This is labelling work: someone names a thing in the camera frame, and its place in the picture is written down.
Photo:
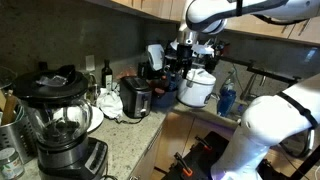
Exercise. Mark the blue soap bottle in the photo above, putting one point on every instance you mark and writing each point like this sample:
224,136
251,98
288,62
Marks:
226,100

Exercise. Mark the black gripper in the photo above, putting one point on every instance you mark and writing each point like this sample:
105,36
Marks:
184,55

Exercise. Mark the small labelled tin can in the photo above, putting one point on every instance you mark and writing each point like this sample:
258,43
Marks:
11,165

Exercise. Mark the black blender with glass jar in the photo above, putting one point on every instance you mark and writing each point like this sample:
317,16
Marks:
63,156

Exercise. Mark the black robot stand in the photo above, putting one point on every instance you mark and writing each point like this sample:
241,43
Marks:
200,160

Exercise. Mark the perforated metal utensil holder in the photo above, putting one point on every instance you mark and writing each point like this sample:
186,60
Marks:
13,136

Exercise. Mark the wooden spoon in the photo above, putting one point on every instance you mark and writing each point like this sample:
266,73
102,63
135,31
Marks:
9,106

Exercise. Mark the clear glass bowl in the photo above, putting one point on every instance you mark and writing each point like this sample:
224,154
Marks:
5,77

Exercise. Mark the white wall outlet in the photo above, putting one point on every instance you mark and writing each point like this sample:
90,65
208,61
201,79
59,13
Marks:
90,63

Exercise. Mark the white rice cooker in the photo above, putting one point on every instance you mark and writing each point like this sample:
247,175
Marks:
195,90

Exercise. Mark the black metal bar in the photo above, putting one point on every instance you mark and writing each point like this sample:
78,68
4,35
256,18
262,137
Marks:
266,74

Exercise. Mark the white and grey cutting board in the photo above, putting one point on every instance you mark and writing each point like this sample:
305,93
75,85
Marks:
156,56

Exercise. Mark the black toaster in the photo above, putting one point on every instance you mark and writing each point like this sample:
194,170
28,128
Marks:
135,96

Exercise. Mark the dark bottle with pale label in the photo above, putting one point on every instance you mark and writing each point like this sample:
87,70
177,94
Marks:
107,78

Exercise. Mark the orange plastic bag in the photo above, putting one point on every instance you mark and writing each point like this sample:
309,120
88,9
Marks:
129,72

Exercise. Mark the white cloth towel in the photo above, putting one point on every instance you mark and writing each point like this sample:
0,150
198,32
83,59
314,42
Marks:
110,103

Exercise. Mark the orange and black clamp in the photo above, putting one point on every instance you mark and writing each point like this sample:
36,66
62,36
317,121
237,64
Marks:
184,165
203,143

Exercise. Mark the wooden lower cabinet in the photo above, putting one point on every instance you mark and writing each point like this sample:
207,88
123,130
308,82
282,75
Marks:
173,133

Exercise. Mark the white round plate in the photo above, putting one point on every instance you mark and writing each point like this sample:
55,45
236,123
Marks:
97,118

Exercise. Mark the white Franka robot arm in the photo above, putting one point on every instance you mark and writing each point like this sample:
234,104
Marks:
266,123

